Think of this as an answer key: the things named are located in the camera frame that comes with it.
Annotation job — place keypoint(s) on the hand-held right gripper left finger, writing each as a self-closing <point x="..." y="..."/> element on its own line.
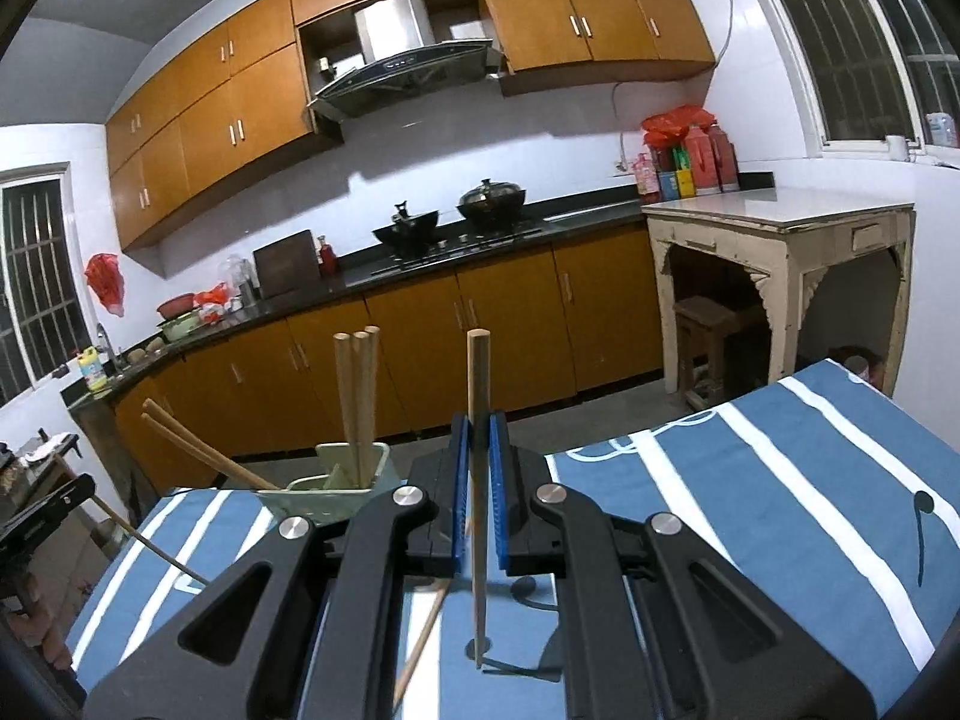
<point x="420" y="540"/>

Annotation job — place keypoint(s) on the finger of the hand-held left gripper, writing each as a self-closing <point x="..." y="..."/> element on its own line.
<point x="64" y="495"/>

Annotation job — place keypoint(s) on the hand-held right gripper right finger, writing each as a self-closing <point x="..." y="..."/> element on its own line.
<point x="540" y="540"/>

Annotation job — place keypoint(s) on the green perforated utensil holder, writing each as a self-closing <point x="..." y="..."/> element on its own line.
<point x="330" y="506"/>

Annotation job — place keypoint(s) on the wooden chopstick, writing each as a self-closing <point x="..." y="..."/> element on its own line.
<point x="420" y="645"/>
<point x="361" y="349"/>
<point x="478" y="375"/>
<point x="159" y="429"/>
<point x="150" y="540"/>
<point x="374" y="390"/>

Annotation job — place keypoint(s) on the chopsticks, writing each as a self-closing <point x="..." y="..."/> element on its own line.
<point x="345" y="390"/>
<point x="161" y="412"/>

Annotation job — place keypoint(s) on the person's left hand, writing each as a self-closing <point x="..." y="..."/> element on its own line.
<point x="45" y="637"/>

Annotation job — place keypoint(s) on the white rag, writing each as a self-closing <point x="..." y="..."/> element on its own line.
<point x="49" y="448"/>

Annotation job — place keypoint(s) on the yellow detergent bottle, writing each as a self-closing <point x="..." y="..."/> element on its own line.
<point x="94" y="371"/>

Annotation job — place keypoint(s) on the steel kitchen faucet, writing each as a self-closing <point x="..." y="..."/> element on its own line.
<point x="109" y="349"/>

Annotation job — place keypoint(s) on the orange wooden base cabinets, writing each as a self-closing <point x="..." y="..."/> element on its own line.
<point x="420" y="352"/>

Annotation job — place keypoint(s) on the pale green enamel basin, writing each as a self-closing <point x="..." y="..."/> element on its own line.
<point x="180" y="328"/>

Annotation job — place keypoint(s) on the blue white striped tablecloth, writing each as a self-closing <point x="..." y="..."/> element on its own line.
<point x="750" y="510"/>

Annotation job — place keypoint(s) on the barred window beside sink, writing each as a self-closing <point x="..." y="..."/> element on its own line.
<point x="30" y="285"/>

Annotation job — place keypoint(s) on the hanging red plastic bag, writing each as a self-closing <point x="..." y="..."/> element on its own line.
<point x="105" y="281"/>

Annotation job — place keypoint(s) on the red plastic basin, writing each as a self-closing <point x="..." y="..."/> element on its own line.
<point x="177" y="305"/>

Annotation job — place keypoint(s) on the crumpled red bag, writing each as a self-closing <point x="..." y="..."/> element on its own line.
<point x="211" y="295"/>

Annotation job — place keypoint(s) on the steel cup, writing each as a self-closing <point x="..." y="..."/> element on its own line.
<point x="247" y="294"/>

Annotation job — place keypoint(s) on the small wooden stool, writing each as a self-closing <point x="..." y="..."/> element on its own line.
<point x="712" y="322"/>

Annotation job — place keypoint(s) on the clear plastic bag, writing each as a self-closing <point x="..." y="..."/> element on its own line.
<point x="234" y="274"/>

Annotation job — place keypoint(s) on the small red bottle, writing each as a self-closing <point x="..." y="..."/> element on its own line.
<point x="328" y="256"/>

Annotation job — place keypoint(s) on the black gas stove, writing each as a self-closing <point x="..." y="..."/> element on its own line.
<point x="465" y="244"/>

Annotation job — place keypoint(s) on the dark wooden cutting board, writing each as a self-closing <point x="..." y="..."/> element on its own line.
<point x="285" y="264"/>

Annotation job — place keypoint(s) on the black open wok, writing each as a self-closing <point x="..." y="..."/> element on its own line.
<point x="407" y="232"/>

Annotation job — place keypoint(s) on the black kitchen countertop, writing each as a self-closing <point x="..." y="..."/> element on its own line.
<point x="592" y="216"/>

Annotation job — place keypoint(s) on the black wok with lid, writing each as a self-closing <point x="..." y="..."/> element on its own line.
<point x="491" y="202"/>

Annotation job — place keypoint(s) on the pink bottle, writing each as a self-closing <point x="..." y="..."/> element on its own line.
<point x="646" y="178"/>

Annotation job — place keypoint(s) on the yellow and blue boxes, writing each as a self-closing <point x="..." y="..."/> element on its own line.
<point x="677" y="184"/>

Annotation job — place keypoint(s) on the cream wooden side table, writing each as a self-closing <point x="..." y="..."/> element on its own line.
<point x="780" y="217"/>

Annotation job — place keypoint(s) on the green bottle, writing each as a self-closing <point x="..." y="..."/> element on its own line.
<point x="681" y="160"/>

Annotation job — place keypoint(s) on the large red oil bottle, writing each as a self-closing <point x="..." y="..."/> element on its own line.
<point x="699" y="161"/>
<point x="724" y="157"/>

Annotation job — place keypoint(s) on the red bag over bottles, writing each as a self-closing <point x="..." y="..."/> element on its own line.
<point x="679" y="124"/>

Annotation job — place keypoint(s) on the steel range hood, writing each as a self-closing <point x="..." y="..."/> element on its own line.
<point x="405" y="52"/>

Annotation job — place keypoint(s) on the white cup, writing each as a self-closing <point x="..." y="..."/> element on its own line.
<point x="896" y="148"/>

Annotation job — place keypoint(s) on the pale windowsill bottle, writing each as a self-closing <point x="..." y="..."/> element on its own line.
<point x="943" y="131"/>

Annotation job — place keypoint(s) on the barred window above side table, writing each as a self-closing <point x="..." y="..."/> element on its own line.
<point x="847" y="37"/>

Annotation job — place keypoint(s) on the wall socket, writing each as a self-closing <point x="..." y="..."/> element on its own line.
<point x="622" y="166"/>

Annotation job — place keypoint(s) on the orange wooden wall cabinets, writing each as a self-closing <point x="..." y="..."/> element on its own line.
<point x="225" y="105"/>

